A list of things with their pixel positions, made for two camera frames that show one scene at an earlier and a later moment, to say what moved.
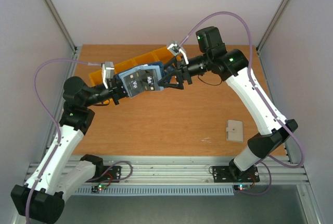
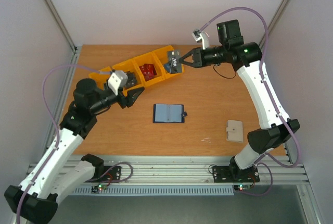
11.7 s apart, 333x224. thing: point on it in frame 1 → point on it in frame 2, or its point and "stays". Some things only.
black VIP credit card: [151, 80] → [173, 59]
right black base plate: [222, 174] stays
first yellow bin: [96, 77] stays
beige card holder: [234, 131] stays
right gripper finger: [166, 78] → [189, 53]
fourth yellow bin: [164, 55] stays
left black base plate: [106, 174] stays
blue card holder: [149, 77] → [168, 113]
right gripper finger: [179, 85] → [187, 63]
